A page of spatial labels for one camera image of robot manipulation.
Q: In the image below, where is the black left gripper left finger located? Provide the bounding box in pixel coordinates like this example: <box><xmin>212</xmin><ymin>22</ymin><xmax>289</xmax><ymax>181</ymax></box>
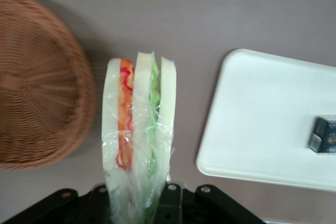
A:
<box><xmin>0</xmin><ymin>183</ymin><xmax>111</xmax><ymax>224</ymax></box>

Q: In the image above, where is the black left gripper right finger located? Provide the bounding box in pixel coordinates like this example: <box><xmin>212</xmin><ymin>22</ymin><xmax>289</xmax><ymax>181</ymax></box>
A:
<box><xmin>152</xmin><ymin>180</ymin><xmax>264</xmax><ymax>224</ymax></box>

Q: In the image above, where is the plastic-wrapped sandwich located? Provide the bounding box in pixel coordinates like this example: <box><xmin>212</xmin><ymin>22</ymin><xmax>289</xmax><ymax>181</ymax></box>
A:
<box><xmin>101</xmin><ymin>50</ymin><xmax>177</xmax><ymax>224</ymax></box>

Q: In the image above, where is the white rectangular tray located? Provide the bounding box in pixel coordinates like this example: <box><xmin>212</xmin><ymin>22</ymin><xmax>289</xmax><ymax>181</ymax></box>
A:
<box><xmin>195</xmin><ymin>48</ymin><xmax>336</xmax><ymax>192</ymax></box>

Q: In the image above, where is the round brown wicker basket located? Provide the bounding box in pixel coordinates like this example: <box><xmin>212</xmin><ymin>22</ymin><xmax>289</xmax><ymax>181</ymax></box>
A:
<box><xmin>0</xmin><ymin>0</ymin><xmax>97</xmax><ymax>170</ymax></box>

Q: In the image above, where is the small black carton box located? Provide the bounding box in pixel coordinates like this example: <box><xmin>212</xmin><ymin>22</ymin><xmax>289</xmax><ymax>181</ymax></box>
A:
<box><xmin>307</xmin><ymin>115</ymin><xmax>336</xmax><ymax>155</ymax></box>

